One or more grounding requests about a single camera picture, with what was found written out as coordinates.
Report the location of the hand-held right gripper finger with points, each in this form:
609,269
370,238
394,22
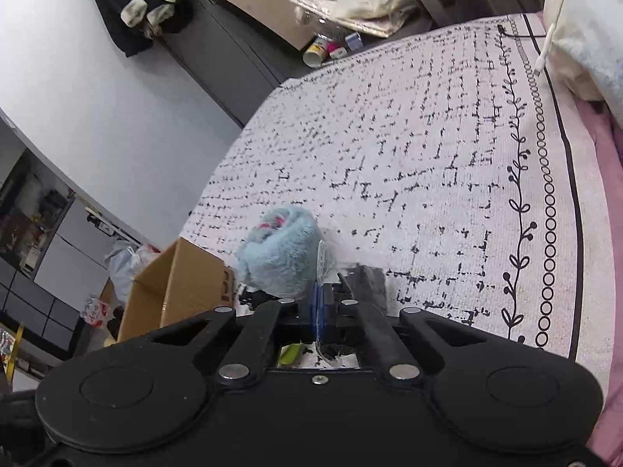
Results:
325,304
315,304

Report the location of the clear plastic bag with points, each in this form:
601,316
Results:
325,259

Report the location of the grey cloth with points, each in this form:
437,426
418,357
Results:
372,286

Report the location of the green item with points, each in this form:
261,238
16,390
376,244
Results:
291,353

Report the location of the light blue fluffy plush toy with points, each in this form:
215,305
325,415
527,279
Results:
280,253

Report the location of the brown cardboard box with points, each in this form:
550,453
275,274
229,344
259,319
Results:
170,292

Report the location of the white black patterned blanket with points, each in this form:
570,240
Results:
413,155

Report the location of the white plastic bag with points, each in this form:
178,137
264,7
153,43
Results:
124,260

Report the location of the red and white packet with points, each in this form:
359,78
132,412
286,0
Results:
97,312

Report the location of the paper cup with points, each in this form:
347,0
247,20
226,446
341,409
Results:
315,53

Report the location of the dark grey cabinet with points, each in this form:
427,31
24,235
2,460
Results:
219,58

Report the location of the clear plastic packaging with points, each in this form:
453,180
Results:
323,9

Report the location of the cluttered storage shelf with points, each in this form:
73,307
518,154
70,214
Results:
27,219

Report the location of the pink bed sheet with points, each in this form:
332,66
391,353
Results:
606,180

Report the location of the black framed cork board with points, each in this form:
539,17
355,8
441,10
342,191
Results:
255,2

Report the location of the black and cream jacket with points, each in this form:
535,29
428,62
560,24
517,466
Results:
141,0

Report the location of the white pillow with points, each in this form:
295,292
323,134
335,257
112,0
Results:
591,34

